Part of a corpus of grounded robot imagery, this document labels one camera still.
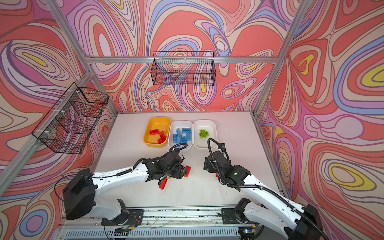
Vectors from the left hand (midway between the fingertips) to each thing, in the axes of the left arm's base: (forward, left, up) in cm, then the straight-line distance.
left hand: (182, 169), depth 82 cm
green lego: (+30, -13, -3) cm, 33 cm away
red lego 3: (+3, -3, -6) cm, 7 cm away
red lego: (+25, +15, -4) cm, 29 cm away
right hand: (+1, -17, +4) cm, 18 cm away
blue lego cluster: (+24, +7, -5) cm, 26 cm away
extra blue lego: (+27, -3, -5) cm, 28 cm away
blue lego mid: (+31, -2, -4) cm, 31 cm away
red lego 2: (-7, +11, -3) cm, 13 cm away
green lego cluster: (-8, +6, +8) cm, 13 cm away
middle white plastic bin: (+30, +3, -5) cm, 31 cm away
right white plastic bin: (+34, -17, -3) cm, 39 cm away
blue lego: (+23, +1, -5) cm, 24 cm away
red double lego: (+30, +22, -5) cm, 38 cm away
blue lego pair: (+29, +4, -5) cm, 29 cm away
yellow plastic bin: (+39, +18, -5) cm, 43 cm away
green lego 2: (+26, -13, -3) cm, 30 cm away
